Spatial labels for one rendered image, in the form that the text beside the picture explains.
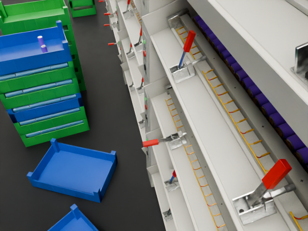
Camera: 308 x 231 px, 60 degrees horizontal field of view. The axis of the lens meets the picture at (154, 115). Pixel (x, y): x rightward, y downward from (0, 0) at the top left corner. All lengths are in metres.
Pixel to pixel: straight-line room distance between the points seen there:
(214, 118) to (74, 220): 0.80
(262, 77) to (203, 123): 0.19
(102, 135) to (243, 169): 1.02
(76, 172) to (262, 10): 1.06
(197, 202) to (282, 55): 0.39
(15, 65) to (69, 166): 0.47
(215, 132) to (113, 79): 1.29
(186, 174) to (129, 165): 0.64
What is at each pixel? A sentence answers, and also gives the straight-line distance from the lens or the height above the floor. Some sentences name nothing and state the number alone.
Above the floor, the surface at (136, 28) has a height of 0.50.
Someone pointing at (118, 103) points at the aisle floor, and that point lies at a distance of 1.48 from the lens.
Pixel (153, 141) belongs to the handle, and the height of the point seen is 0.51.
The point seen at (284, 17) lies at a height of 0.88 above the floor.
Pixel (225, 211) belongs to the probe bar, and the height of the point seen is 0.53.
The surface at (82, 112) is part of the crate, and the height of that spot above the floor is 0.12.
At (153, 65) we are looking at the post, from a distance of 0.70.
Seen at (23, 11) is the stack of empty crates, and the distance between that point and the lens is 1.57.
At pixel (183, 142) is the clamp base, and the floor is 0.50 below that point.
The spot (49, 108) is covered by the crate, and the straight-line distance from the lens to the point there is 1.24.
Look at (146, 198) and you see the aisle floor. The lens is 1.11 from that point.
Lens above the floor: 0.98
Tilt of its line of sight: 45 degrees down
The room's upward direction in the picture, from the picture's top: straight up
